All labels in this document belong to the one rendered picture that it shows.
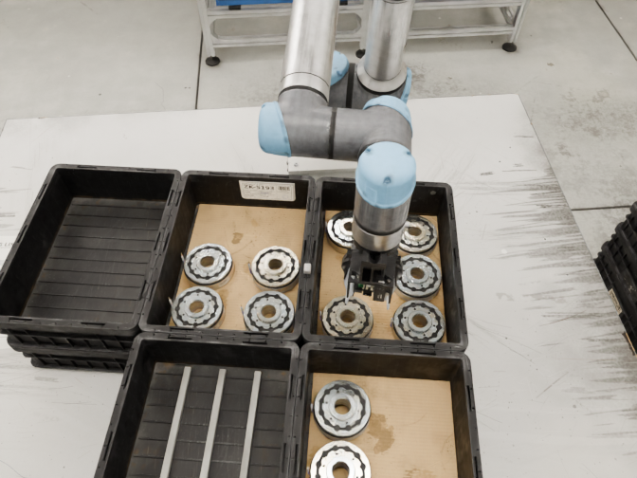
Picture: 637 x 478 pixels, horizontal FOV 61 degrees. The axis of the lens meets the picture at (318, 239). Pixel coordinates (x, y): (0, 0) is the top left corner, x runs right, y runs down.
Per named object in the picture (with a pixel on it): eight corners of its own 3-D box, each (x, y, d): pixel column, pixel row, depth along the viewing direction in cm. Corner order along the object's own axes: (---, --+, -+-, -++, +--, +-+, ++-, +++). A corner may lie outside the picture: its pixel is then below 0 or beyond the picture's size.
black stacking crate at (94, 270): (72, 197, 131) (54, 165, 122) (191, 203, 130) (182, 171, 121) (7, 347, 108) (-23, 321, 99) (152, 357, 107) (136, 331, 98)
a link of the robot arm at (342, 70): (301, 88, 141) (301, 43, 130) (353, 93, 141) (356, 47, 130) (296, 119, 134) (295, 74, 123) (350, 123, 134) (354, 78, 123)
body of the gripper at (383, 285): (344, 299, 87) (347, 257, 77) (351, 256, 92) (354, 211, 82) (391, 305, 86) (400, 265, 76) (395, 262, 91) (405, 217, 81)
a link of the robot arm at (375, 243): (356, 192, 78) (412, 198, 78) (354, 211, 82) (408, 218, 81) (350, 232, 74) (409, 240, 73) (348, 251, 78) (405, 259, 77)
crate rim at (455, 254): (316, 183, 121) (316, 175, 119) (449, 190, 120) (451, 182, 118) (300, 346, 98) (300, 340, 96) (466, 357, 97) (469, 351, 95)
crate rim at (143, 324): (185, 176, 122) (183, 169, 120) (316, 182, 121) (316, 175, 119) (139, 337, 99) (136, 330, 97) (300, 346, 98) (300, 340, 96)
